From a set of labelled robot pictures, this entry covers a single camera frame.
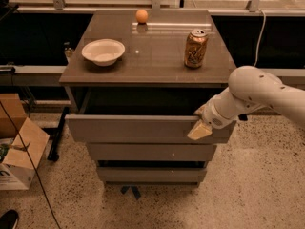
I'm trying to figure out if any golden soda can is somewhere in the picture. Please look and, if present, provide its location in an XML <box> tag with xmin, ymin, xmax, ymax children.
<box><xmin>184</xmin><ymin>29</ymin><xmax>209</xmax><ymax>69</ymax></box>

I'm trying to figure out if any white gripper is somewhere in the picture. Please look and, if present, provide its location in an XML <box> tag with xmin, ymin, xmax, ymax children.
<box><xmin>188</xmin><ymin>95</ymin><xmax>238</xmax><ymax>140</ymax></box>

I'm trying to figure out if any orange ball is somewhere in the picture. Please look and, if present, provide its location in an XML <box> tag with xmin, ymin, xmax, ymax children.
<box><xmin>135</xmin><ymin>10</ymin><xmax>149</xmax><ymax>24</ymax></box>

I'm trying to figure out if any brown cardboard box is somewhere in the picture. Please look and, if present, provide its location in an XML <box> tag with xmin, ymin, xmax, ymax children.
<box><xmin>0</xmin><ymin>94</ymin><xmax>27</xmax><ymax>138</ymax></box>

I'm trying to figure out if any grey drawer cabinet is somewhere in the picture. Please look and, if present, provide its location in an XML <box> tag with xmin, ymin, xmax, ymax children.
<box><xmin>58</xmin><ymin>9</ymin><xmax>244</xmax><ymax>188</ymax></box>

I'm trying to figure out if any grey top drawer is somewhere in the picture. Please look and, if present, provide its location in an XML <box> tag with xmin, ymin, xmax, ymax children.
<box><xmin>66</xmin><ymin>114</ymin><xmax>235</xmax><ymax>144</ymax></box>

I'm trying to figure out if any grey middle drawer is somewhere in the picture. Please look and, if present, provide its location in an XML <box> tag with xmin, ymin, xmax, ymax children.
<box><xmin>87</xmin><ymin>143</ymin><xmax>216</xmax><ymax>161</ymax></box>

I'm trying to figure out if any black shoe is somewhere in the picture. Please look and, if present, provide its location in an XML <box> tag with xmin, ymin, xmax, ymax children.
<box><xmin>0</xmin><ymin>210</ymin><xmax>19</xmax><ymax>229</ymax></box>

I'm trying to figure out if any white hanging cable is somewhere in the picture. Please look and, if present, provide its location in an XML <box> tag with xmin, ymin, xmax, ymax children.
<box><xmin>253</xmin><ymin>9</ymin><xmax>267</xmax><ymax>68</ymax></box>

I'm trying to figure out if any black table leg left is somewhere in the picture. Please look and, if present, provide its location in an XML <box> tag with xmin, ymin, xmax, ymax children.
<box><xmin>48</xmin><ymin>107</ymin><xmax>70</xmax><ymax>162</ymax></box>

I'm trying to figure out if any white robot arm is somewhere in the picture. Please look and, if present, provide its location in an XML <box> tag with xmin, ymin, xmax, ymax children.
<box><xmin>188</xmin><ymin>66</ymin><xmax>305</xmax><ymax>140</ymax></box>

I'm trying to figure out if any open cardboard box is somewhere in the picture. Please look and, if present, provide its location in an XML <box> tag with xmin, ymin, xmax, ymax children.
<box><xmin>0</xmin><ymin>118</ymin><xmax>49</xmax><ymax>190</ymax></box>

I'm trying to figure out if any black table leg right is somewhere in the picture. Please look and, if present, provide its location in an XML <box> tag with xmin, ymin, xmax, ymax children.
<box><xmin>238</xmin><ymin>114</ymin><xmax>248</xmax><ymax>121</ymax></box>

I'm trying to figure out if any black table leg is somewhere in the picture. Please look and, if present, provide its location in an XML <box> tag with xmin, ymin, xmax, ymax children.
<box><xmin>48</xmin><ymin>107</ymin><xmax>70</xmax><ymax>162</ymax></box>
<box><xmin>238</xmin><ymin>114</ymin><xmax>248</xmax><ymax>121</ymax></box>

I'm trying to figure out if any white bowl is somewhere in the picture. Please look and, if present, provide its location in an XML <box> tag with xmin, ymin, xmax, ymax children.
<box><xmin>82</xmin><ymin>39</ymin><xmax>125</xmax><ymax>67</ymax></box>

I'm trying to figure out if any grey bottom drawer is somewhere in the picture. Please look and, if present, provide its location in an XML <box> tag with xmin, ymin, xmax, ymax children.
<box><xmin>96</xmin><ymin>167</ymin><xmax>207</xmax><ymax>183</ymax></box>

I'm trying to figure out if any grey drawer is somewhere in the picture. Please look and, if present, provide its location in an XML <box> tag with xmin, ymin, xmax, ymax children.
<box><xmin>66</xmin><ymin>114</ymin><xmax>235</xmax><ymax>144</ymax></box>
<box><xmin>87</xmin><ymin>143</ymin><xmax>216</xmax><ymax>161</ymax></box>
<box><xmin>96</xmin><ymin>167</ymin><xmax>207</xmax><ymax>183</ymax></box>

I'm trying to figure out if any black floor cable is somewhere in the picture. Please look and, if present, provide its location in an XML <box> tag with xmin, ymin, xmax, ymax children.
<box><xmin>0</xmin><ymin>103</ymin><xmax>61</xmax><ymax>229</ymax></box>

